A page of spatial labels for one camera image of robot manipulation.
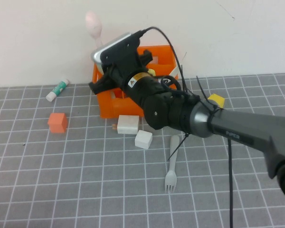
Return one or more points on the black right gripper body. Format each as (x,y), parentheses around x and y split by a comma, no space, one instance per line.
(126,71)

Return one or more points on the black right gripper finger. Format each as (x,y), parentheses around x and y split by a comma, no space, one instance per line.
(101,84)
(147,57)

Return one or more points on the yellow plastic knife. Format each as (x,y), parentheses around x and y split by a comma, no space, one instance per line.
(151,72)

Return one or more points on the white plastic knife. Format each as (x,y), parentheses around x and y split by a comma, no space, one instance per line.
(176,72)

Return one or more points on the pink plastic spoon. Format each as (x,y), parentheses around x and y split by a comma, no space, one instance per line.
(93,23)

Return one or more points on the grey plastic fork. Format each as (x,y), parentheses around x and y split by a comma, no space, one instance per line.
(173,166)

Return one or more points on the orange plastic cutlery holder crate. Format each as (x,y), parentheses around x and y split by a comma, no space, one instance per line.
(107,107)

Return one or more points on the white label reading 刀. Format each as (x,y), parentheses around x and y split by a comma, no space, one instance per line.
(159,79)

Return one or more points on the white green glue stick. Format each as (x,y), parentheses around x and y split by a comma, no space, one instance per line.
(57,91)

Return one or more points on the white power plug adapter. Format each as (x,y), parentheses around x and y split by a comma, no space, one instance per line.
(128,124)

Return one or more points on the orange foam cube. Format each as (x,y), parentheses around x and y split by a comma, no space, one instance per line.
(58,123)

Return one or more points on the black zip tie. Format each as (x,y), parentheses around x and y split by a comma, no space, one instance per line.
(202,88)
(178,147)

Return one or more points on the white foam cube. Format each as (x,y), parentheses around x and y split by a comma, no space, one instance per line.
(143,139)

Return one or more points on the yellow foam cube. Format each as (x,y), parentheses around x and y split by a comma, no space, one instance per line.
(217,99)

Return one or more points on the grey checkered table mat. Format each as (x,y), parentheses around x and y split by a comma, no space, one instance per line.
(85,178)

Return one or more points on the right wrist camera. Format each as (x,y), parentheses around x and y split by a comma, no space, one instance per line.
(116,51)

